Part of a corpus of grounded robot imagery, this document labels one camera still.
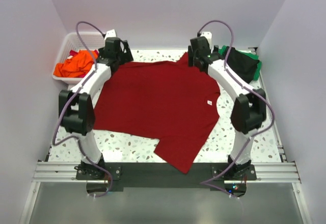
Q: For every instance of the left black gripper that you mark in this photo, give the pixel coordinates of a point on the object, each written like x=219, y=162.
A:
x=126, y=52

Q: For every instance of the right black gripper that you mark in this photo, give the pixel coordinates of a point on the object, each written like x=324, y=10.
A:
x=190, y=56

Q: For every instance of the dark red t-shirt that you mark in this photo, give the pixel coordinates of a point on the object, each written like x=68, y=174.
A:
x=169, y=101

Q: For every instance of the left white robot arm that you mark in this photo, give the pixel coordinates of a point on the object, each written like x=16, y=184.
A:
x=76, y=110

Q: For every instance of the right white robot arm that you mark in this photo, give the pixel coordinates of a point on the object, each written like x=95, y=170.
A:
x=249, y=107

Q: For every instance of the folded green t-shirt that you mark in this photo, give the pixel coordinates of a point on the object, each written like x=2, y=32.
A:
x=257, y=68

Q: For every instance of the white plastic laundry basket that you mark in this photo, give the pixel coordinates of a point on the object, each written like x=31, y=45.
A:
x=77, y=42

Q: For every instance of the orange t-shirt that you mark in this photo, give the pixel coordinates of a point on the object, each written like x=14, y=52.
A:
x=75, y=67

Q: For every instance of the folded black t-shirt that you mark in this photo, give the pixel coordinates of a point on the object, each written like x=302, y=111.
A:
x=242, y=63

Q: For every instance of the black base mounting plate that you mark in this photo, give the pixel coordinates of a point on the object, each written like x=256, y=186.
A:
x=157, y=175

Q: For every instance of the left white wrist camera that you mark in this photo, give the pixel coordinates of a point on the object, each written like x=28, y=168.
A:
x=110, y=34

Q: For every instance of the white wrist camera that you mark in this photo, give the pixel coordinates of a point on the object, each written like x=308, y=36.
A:
x=208, y=36
x=110, y=34

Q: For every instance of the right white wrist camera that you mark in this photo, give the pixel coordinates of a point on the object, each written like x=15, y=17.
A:
x=208, y=36

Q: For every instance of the aluminium extrusion rail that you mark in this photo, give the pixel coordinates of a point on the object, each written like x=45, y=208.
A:
x=281, y=172

